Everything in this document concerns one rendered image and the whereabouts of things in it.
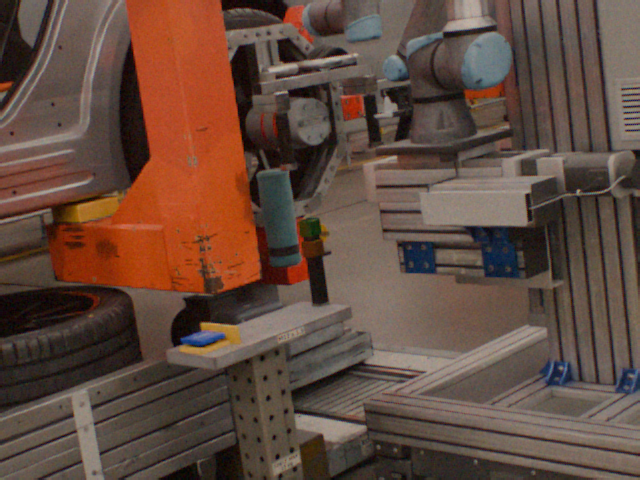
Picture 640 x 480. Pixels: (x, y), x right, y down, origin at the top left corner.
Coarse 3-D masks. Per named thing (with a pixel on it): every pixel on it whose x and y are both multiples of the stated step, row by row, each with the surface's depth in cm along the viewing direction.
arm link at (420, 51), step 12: (432, 36) 268; (408, 48) 272; (420, 48) 269; (432, 48) 267; (408, 60) 273; (420, 60) 269; (432, 60) 266; (420, 72) 270; (432, 72) 266; (420, 84) 271; (432, 84) 269; (420, 96) 272
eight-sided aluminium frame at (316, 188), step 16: (240, 32) 333; (256, 32) 338; (272, 32) 342; (288, 32) 346; (288, 48) 352; (304, 48) 351; (320, 96) 362; (336, 96) 360; (336, 112) 360; (336, 128) 361; (336, 144) 361; (320, 160) 362; (336, 160) 361; (320, 176) 358; (304, 192) 358; (320, 192) 357; (256, 208) 339; (304, 208) 353; (256, 224) 340
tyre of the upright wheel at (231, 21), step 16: (224, 16) 340; (240, 16) 344; (256, 16) 349; (272, 16) 353; (128, 80) 341; (128, 96) 338; (128, 112) 337; (128, 128) 337; (144, 128) 332; (128, 144) 339; (144, 144) 334; (320, 144) 368; (128, 160) 341; (144, 160) 335
